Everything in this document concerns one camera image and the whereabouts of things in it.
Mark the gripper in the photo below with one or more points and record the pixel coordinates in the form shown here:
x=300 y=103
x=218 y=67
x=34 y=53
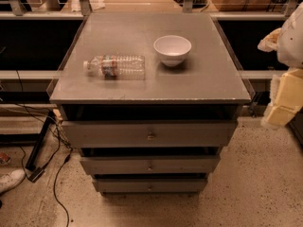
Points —
x=293 y=46

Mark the grey drawer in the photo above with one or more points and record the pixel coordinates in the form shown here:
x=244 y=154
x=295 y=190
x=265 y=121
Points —
x=149 y=165
x=93 y=134
x=149 y=185

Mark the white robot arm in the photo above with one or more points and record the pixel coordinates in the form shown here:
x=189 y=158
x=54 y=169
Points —
x=287 y=41

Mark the grey drawer cabinet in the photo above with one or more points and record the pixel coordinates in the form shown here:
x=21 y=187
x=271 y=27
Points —
x=206 y=86

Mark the grey top drawer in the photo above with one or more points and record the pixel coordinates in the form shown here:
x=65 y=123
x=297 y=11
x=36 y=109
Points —
x=93 y=134

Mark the grey bottom drawer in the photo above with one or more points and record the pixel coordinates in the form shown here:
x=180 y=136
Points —
x=149 y=185

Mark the white bowl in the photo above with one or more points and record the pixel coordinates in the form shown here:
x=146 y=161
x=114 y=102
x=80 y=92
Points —
x=172 y=49

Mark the clear plastic water bottle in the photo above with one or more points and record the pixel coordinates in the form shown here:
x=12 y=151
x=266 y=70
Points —
x=126 y=67

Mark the black metal table leg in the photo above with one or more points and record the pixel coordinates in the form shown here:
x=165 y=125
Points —
x=35 y=151

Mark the white shoe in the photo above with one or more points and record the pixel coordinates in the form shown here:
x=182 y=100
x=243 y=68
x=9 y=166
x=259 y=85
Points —
x=11 y=180

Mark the metal railing frame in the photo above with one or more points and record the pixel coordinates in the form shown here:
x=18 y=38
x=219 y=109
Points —
x=31 y=20

